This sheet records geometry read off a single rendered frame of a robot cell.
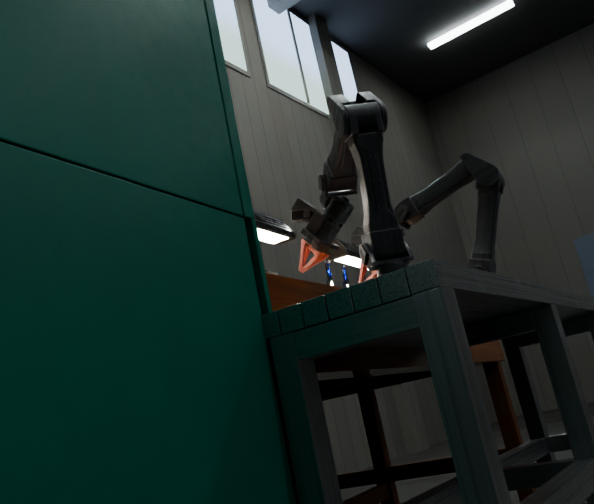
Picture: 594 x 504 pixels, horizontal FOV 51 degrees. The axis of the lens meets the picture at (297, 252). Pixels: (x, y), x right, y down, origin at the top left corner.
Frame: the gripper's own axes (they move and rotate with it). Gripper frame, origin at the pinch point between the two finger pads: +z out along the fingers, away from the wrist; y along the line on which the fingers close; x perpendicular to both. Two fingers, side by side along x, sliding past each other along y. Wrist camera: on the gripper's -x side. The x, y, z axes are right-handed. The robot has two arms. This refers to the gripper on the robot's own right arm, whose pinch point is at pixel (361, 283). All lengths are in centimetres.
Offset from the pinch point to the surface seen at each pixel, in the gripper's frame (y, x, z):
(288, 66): -387, -382, -76
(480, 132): -807, -318, -167
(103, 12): 114, -6, -30
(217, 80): 88, -6, -30
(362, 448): -374, -72, 190
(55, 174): 125, 15, -12
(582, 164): -796, -154, -192
